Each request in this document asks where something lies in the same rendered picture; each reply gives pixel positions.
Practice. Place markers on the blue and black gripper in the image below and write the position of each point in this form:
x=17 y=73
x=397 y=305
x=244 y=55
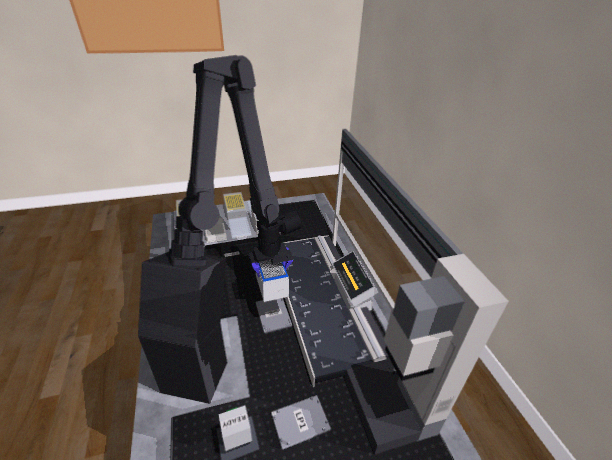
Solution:
x=270 y=252

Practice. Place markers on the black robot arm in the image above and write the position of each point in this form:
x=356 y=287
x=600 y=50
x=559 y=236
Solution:
x=198 y=206

